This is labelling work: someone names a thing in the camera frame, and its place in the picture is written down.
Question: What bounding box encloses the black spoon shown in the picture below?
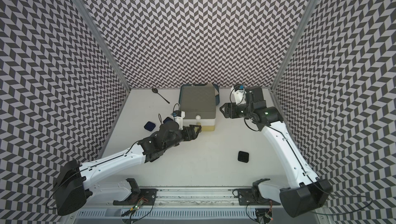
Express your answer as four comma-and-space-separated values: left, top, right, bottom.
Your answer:
152, 88, 170, 104

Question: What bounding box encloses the black brooch box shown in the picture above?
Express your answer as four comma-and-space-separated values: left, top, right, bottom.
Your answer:
237, 151, 250, 163

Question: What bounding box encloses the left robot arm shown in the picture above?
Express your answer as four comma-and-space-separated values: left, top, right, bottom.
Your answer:
52, 121, 202, 216

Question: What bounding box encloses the aluminium corner post right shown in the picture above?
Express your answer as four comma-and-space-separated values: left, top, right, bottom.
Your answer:
271, 0, 319, 92

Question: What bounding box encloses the navy brooch box two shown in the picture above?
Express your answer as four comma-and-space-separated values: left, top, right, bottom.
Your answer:
163, 117, 175, 124

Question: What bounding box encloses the aluminium corner post left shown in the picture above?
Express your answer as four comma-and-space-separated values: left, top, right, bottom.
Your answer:
72, 0, 131, 93

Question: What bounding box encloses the navy brooch box one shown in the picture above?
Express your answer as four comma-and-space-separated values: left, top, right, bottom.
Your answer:
143, 122, 156, 131

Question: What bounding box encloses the blue tray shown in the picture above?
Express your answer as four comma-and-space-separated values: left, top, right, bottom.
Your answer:
213, 84, 220, 106

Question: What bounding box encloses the aluminium corner post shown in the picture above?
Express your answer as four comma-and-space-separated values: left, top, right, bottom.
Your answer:
72, 0, 131, 93
271, 0, 319, 92

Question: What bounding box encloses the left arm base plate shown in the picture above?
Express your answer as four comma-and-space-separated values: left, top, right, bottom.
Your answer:
112, 189, 158, 206

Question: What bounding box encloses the three-tier drawer cabinet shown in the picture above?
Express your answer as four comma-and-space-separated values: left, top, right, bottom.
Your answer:
179, 84, 217, 131

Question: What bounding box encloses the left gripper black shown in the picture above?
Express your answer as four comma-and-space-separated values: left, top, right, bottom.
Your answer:
164, 123, 202, 151

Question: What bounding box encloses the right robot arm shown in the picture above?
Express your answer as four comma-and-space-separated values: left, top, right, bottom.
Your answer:
220, 84, 333, 217

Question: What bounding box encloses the front aluminium rail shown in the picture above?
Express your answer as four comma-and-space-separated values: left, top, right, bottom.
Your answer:
61, 187, 334, 224

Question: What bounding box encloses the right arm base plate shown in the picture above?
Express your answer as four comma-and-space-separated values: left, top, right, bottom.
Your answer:
232, 189, 281, 206

